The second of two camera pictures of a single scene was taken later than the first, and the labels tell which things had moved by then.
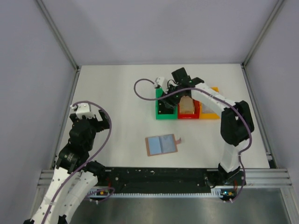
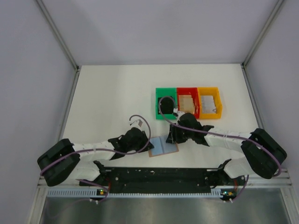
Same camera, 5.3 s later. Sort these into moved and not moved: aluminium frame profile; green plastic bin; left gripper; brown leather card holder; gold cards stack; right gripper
Moved: left gripper; right gripper
Not moved: aluminium frame profile; gold cards stack; brown leather card holder; green plastic bin
